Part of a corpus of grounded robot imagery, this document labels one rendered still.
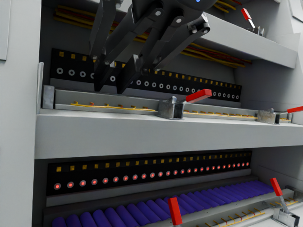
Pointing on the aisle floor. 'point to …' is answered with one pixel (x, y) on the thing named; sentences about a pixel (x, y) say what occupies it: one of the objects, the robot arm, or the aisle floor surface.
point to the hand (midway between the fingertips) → (115, 74)
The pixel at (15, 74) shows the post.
